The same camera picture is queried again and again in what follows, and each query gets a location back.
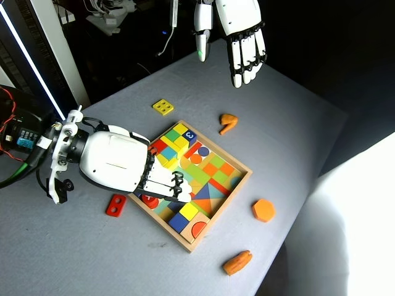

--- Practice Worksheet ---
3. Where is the straight orange toy carrot piece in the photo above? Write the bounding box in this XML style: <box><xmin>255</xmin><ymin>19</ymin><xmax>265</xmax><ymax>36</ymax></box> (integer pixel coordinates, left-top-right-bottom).
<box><xmin>222</xmin><ymin>250</ymin><xmax>254</xmax><ymax>276</ymax></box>

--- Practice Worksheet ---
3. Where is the white plastic device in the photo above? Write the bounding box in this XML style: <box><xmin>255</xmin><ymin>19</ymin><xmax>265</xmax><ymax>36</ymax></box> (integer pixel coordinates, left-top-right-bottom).
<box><xmin>85</xmin><ymin>12</ymin><xmax>122</xmax><ymax>36</ymax></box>

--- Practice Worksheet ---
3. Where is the yellow four-hole block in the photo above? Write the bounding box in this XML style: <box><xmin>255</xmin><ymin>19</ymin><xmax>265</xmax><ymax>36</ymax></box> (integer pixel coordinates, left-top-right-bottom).
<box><xmin>152</xmin><ymin>99</ymin><xmax>175</xmax><ymax>117</ymax></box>

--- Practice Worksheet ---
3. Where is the white frame post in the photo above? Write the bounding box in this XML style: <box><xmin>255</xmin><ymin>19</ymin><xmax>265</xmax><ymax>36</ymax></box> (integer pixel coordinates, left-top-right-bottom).
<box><xmin>30</xmin><ymin>0</ymin><xmax>91</xmax><ymax>111</ymax></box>

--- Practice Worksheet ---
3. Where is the orange hexagon block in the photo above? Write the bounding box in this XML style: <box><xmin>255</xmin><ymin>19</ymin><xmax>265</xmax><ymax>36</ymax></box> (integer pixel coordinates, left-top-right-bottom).
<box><xmin>251</xmin><ymin>199</ymin><xmax>277</xmax><ymax>223</ymax></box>

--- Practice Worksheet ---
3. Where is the red two-hole block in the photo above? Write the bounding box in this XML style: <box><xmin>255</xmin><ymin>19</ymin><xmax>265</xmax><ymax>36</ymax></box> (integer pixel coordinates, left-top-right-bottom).
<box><xmin>106</xmin><ymin>194</ymin><xmax>127</xmax><ymax>218</ymax></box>

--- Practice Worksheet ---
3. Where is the bent orange toy carrot piece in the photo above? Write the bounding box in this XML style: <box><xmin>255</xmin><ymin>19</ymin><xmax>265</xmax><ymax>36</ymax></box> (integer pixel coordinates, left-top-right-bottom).
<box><xmin>218</xmin><ymin>113</ymin><xmax>239</xmax><ymax>136</ymax></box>

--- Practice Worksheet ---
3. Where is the white cable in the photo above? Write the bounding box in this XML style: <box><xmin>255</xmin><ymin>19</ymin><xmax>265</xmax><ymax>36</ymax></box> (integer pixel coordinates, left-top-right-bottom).
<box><xmin>157</xmin><ymin>28</ymin><xmax>177</xmax><ymax>58</ymax></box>

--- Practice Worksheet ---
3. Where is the white light strip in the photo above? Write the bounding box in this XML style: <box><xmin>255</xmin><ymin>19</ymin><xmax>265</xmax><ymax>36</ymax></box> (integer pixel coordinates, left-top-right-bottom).
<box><xmin>0</xmin><ymin>4</ymin><xmax>67</xmax><ymax>121</ymax></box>

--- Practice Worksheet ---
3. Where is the grey table cloth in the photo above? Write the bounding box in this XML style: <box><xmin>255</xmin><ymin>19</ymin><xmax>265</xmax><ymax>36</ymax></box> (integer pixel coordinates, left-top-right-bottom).
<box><xmin>0</xmin><ymin>38</ymin><xmax>349</xmax><ymax>296</ymax></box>

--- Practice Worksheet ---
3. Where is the wooden puzzle tray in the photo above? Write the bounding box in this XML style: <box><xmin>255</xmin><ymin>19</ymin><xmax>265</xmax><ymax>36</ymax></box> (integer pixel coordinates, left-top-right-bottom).
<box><xmin>127</xmin><ymin>119</ymin><xmax>253</xmax><ymax>253</ymax></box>

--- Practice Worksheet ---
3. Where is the white bar device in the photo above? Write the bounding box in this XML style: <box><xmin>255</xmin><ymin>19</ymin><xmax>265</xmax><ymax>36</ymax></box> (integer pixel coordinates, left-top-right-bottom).
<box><xmin>171</xmin><ymin>0</ymin><xmax>181</xmax><ymax>31</ymax></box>

